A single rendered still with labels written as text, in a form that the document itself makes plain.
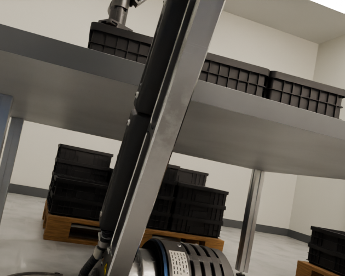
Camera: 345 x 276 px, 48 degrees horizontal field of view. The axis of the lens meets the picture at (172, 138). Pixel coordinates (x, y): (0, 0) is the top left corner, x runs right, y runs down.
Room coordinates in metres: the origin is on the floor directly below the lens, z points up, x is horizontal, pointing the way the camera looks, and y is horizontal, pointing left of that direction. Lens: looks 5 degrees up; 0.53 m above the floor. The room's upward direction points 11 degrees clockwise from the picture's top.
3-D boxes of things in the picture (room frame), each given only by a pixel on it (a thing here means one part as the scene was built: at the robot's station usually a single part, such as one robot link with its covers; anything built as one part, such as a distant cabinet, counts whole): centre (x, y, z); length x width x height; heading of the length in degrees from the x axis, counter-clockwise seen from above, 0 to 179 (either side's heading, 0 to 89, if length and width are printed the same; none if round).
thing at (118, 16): (1.24, 0.25, 0.98); 0.10 x 0.07 x 0.07; 140
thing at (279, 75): (1.50, -0.38, 0.92); 0.40 x 0.30 x 0.02; 13
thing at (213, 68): (1.43, -0.09, 0.87); 0.40 x 0.30 x 0.11; 13
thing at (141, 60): (1.36, 0.20, 0.87); 0.40 x 0.30 x 0.11; 13
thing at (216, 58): (1.43, -0.09, 0.92); 0.40 x 0.30 x 0.02; 13
